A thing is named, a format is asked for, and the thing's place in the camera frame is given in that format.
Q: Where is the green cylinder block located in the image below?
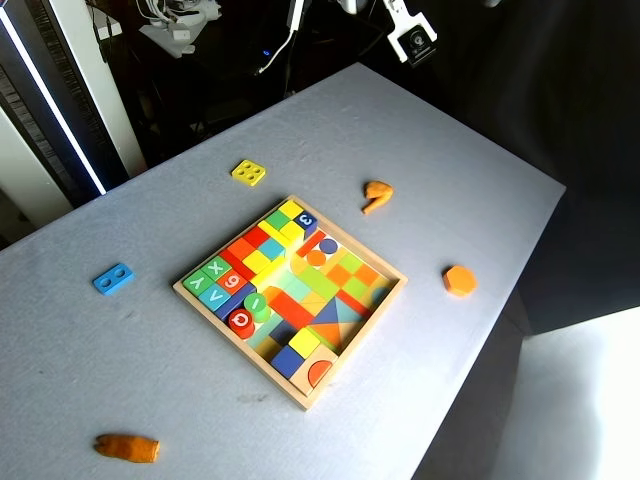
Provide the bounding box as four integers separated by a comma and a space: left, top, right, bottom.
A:
243, 292, 273, 324

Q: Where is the red cylinder block letter Q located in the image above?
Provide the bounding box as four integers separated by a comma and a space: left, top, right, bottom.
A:
228, 308, 257, 341

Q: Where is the yellow four-hole block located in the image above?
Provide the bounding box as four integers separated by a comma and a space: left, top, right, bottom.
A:
230, 158, 268, 188

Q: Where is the wooden puzzle tray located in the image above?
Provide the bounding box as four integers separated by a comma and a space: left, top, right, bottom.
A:
172, 193, 409, 413

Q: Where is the orange hexagon block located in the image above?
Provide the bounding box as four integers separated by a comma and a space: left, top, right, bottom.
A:
442, 264, 479, 299

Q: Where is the blue two-hole block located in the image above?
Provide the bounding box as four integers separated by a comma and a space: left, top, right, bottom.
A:
92, 263, 136, 296

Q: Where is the toy fried chicken leg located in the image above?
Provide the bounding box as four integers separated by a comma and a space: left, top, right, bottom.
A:
361, 179, 395, 216

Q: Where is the grey table cloth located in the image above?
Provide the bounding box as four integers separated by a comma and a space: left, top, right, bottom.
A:
0, 62, 567, 480

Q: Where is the white electronics pile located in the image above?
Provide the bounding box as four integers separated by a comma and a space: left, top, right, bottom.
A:
134, 0, 224, 60

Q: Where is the orange toy sweet potato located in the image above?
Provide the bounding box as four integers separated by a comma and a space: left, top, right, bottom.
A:
93, 433, 161, 464

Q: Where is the LED light strip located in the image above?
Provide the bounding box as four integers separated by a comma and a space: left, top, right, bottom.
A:
0, 7, 108, 197

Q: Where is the white backdrop board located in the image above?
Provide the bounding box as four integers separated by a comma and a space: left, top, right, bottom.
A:
492, 305, 640, 480

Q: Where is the white cable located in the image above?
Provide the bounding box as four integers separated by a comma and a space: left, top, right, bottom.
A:
255, 0, 307, 76

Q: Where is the white frame post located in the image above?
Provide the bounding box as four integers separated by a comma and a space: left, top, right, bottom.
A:
47, 0, 147, 176

